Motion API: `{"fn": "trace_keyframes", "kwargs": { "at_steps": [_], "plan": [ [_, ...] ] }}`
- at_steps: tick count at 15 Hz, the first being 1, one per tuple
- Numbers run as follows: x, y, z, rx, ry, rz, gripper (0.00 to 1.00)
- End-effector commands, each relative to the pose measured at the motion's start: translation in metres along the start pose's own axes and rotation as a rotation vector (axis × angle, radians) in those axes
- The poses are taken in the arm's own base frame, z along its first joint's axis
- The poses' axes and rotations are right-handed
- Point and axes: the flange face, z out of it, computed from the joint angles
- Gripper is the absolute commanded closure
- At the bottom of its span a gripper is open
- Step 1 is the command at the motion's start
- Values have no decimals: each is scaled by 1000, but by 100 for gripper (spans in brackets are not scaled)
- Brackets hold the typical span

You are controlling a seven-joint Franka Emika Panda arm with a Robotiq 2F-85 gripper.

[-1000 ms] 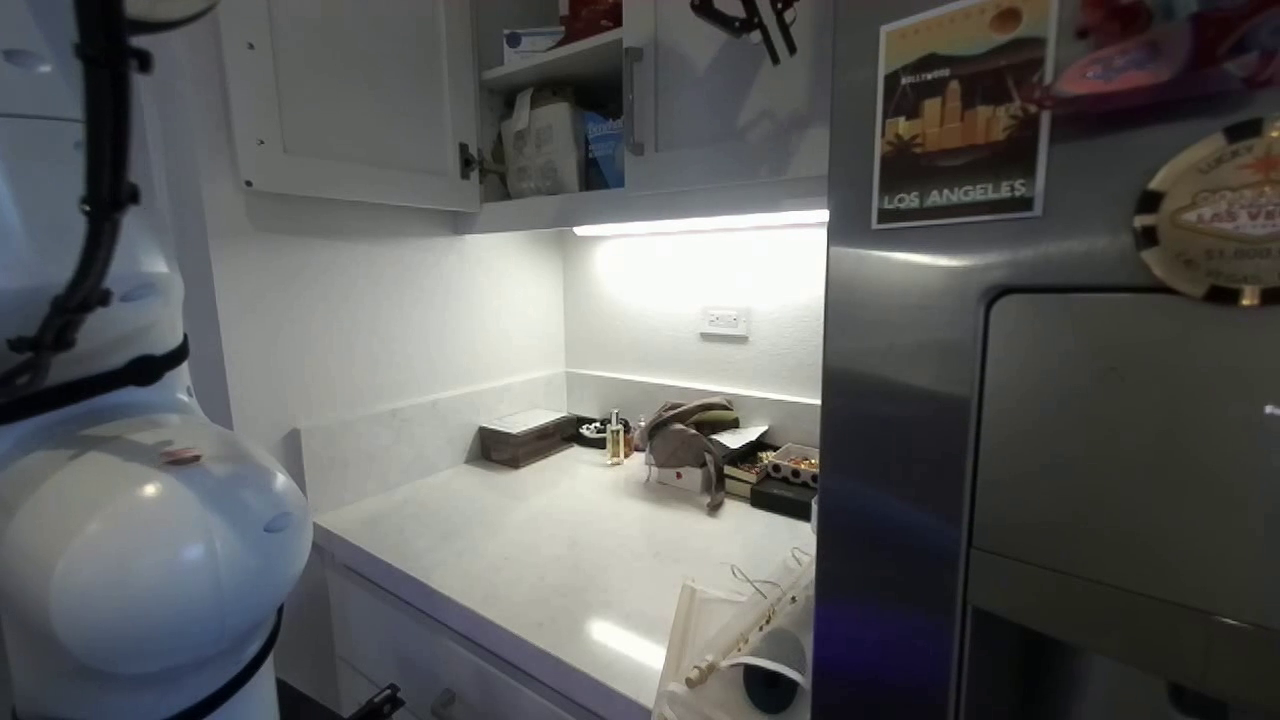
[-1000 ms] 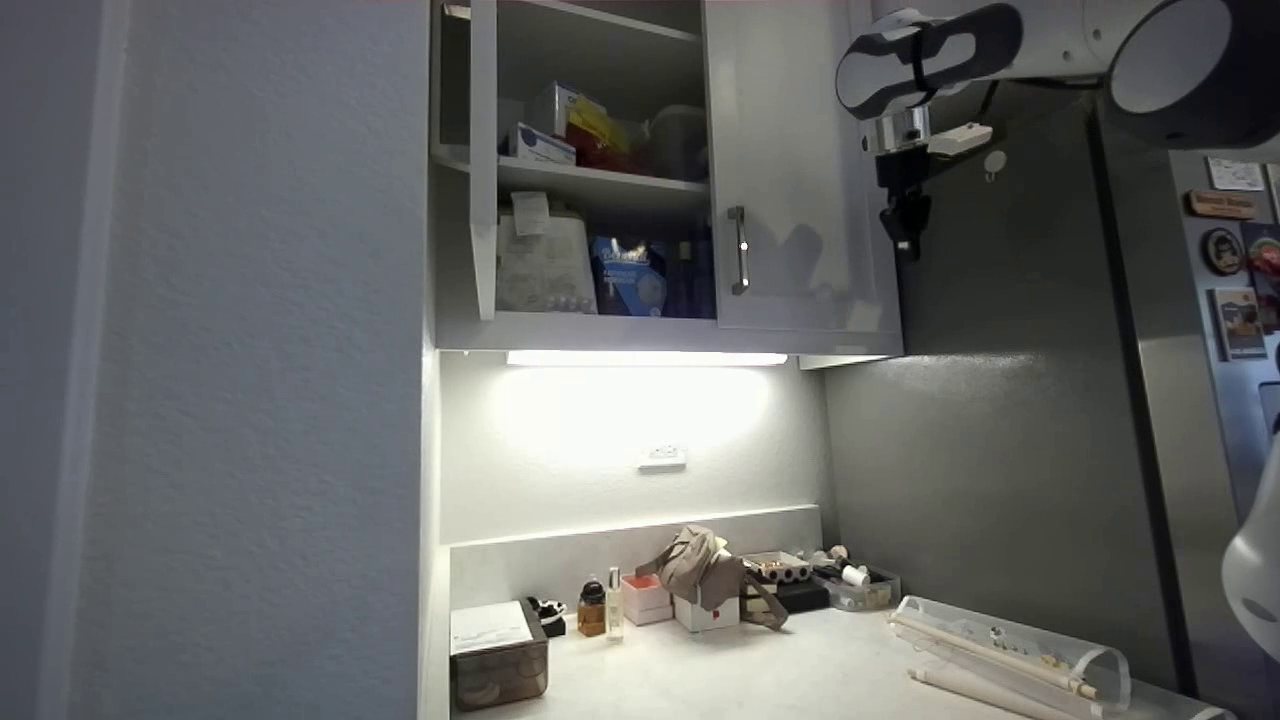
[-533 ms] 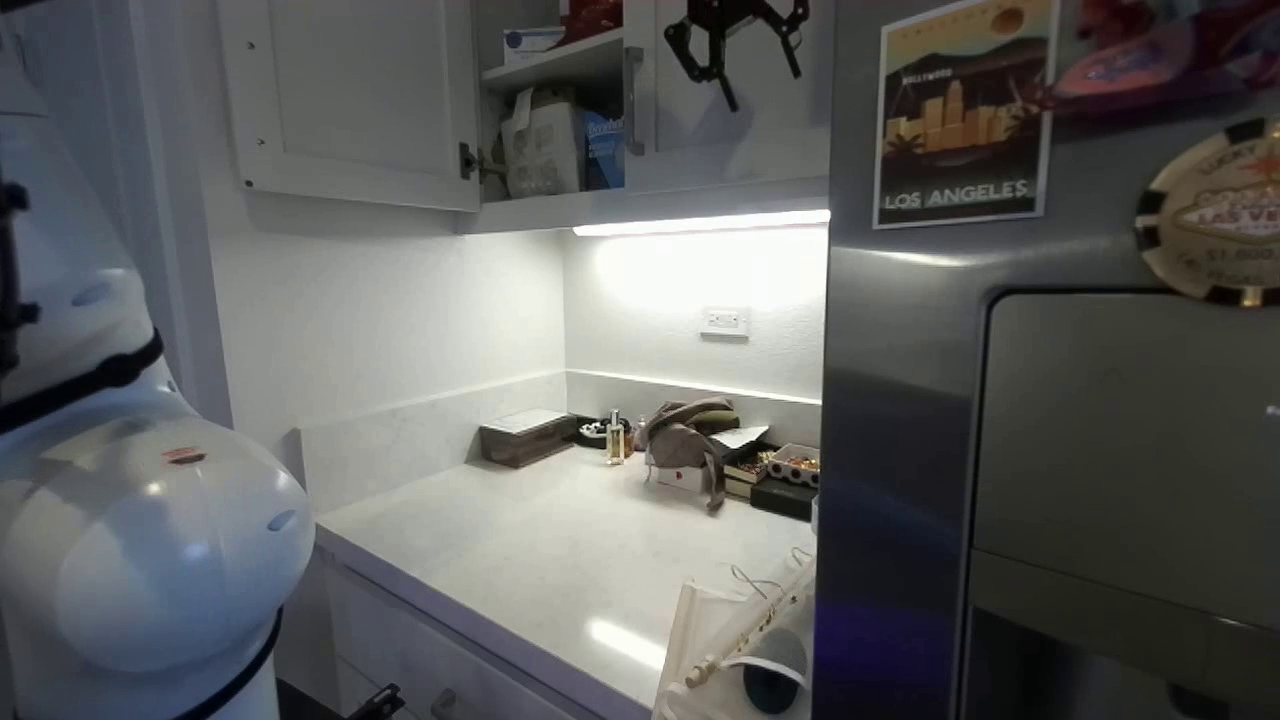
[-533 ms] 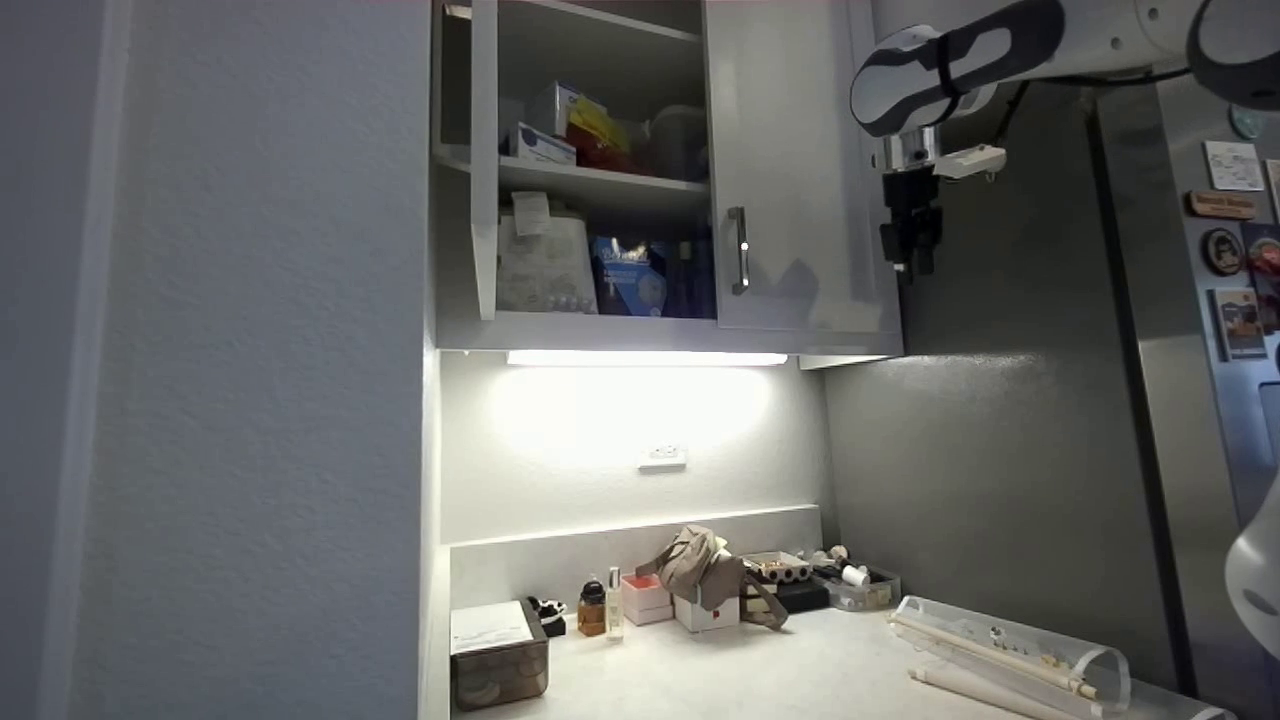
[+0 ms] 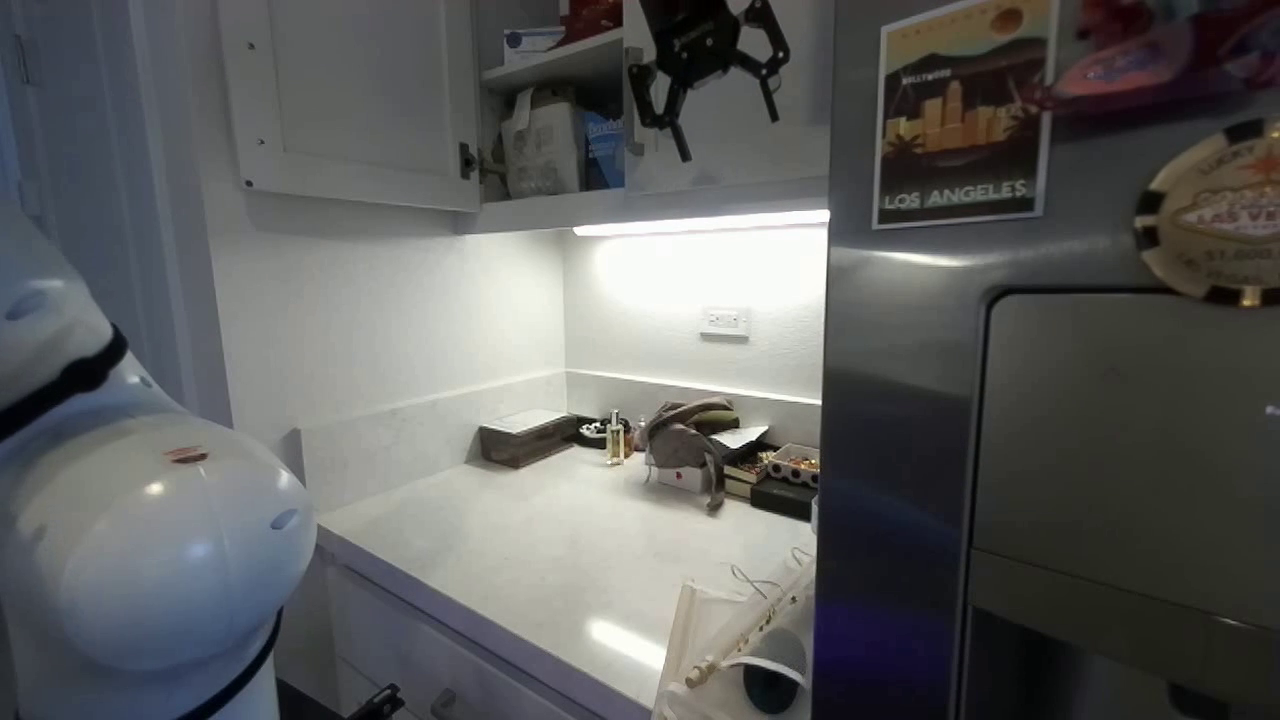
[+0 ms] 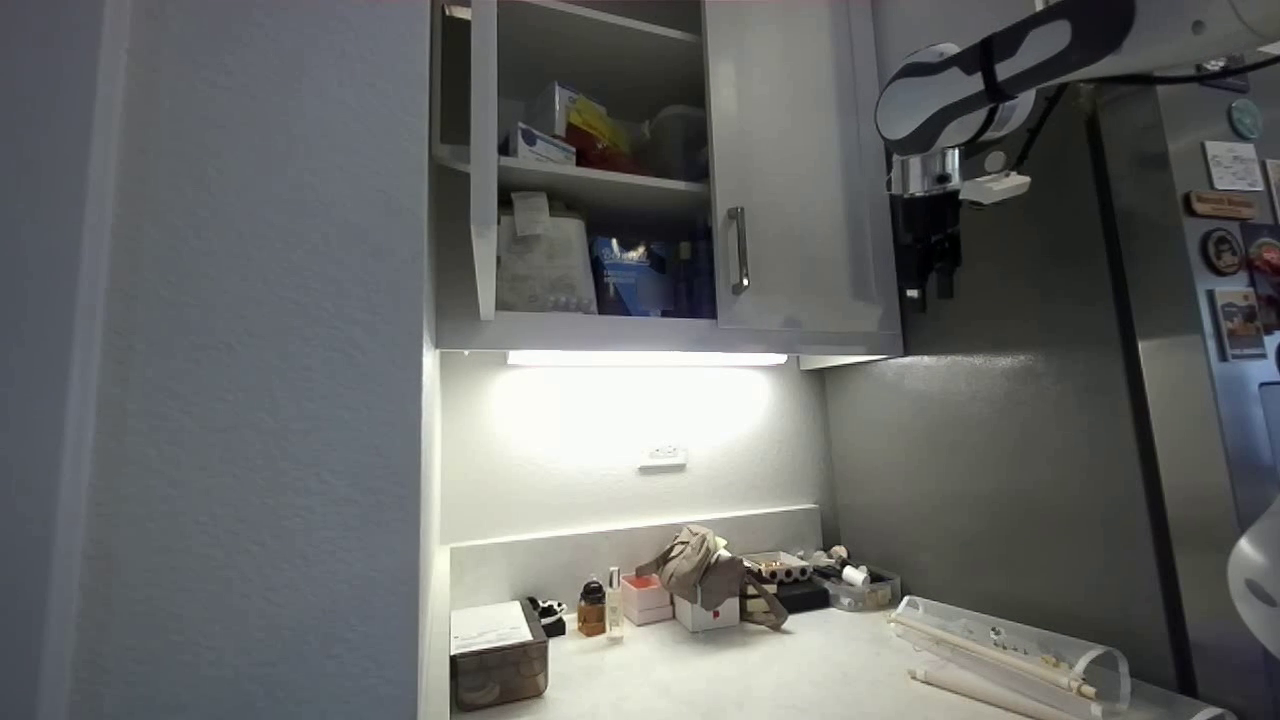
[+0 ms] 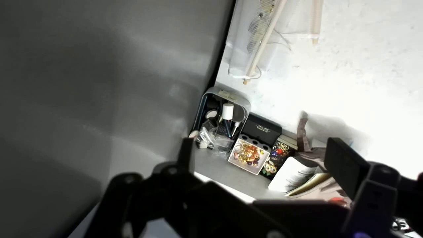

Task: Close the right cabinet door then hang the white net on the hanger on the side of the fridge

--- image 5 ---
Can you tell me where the white wall outlet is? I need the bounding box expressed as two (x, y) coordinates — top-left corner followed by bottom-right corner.
(697, 300), (757, 345)

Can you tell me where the Los Angeles poster magnet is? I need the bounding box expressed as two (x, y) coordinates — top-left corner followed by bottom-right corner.
(869, 0), (1063, 232)

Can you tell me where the white cardboard box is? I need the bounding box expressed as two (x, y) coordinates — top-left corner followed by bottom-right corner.
(710, 421), (779, 466)

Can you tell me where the brown box white lid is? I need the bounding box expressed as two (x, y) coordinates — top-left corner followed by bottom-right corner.
(472, 403), (591, 471)

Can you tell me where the amber glass bottle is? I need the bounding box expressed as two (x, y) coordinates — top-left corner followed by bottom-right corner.
(600, 407), (636, 471)

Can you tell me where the black drawer handle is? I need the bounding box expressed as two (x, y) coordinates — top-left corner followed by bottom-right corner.
(347, 680), (409, 720)

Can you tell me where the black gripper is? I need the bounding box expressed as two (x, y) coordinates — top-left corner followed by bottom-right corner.
(624, 0), (796, 167)

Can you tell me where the clear plastic bag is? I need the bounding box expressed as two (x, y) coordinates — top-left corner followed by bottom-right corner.
(646, 536), (818, 720)

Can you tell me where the small white blue box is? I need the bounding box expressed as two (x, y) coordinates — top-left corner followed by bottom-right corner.
(501, 24), (571, 72)

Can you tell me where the under-cabinet light strip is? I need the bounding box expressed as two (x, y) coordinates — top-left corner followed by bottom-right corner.
(569, 204), (833, 243)

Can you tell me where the Las Vegas chip magnet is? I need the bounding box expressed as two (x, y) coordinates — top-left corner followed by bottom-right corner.
(1127, 112), (1280, 312)

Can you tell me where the white wall cabinet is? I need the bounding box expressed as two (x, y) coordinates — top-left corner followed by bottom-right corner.
(457, 0), (833, 240)

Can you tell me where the red pink magnet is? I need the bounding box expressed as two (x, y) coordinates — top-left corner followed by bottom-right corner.
(1049, 0), (1280, 145)

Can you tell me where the stainless steel refrigerator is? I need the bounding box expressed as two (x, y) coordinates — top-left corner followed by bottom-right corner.
(812, 0), (1280, 720)

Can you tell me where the white base cabinet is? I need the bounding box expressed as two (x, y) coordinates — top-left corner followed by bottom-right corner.
(277, 544), (642, 720)

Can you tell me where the dark box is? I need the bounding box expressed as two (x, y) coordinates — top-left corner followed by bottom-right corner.
(746, 439), (822, 524)

